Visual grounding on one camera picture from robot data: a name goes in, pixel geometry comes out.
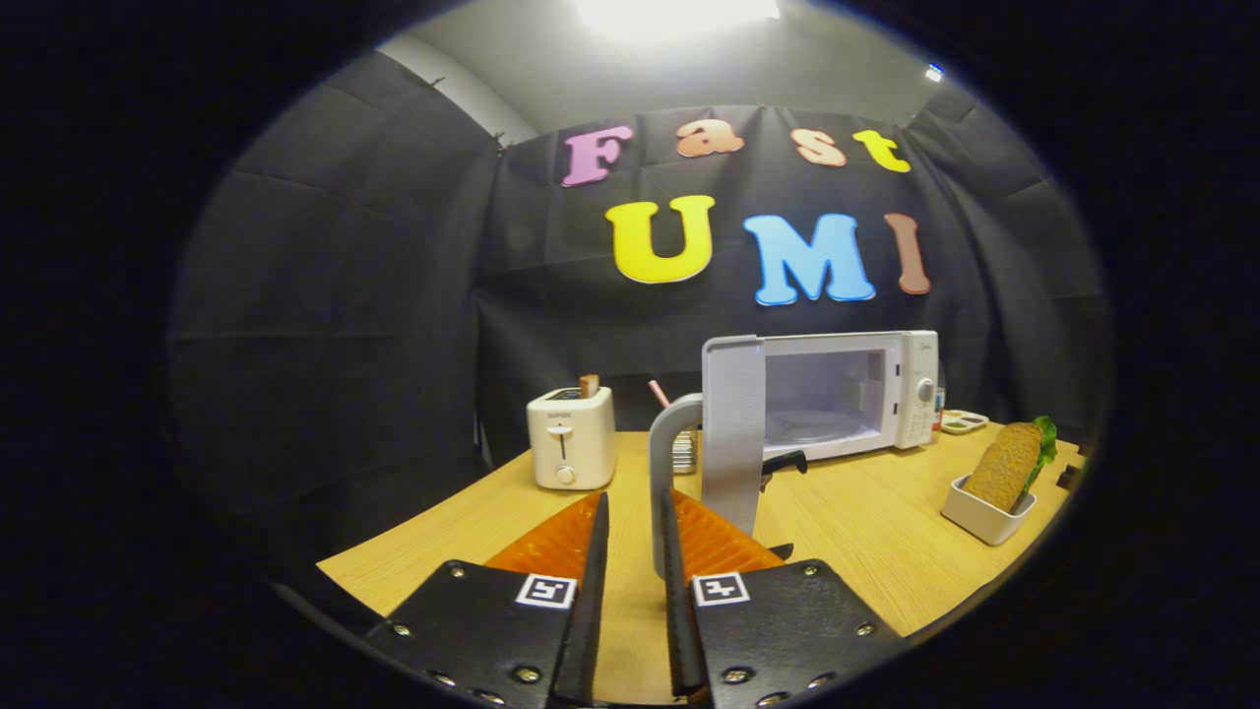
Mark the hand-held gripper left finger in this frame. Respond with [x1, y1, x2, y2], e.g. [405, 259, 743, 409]
[364, 490, 611, 709]

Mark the black utensil handle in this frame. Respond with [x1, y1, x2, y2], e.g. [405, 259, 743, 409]
[760, 450, 809, 493]

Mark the white microwave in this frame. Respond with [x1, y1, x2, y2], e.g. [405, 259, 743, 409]
[648, 330, 941, 582]

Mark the white rectangular dish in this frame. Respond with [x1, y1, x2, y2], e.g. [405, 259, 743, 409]
[941, 475, 1038, 547]

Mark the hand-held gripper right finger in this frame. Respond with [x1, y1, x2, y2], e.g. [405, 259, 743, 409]
[658, 487, 907, 709]

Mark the glass turntable plate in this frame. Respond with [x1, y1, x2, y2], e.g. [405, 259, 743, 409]
[766, 407, 872, 446]

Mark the black backdrop cloth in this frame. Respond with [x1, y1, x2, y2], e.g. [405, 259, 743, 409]
[167, 49, 1108, 562]

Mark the white toaster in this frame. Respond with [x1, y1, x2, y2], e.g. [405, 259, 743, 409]
[527, 384, 618, 491]

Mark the large ceiling light panel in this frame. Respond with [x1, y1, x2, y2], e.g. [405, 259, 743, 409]
[576, 0, 781, 40]

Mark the brown bread sandwich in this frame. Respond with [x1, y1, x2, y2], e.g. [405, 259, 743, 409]
[963, 416, 1059, 515]

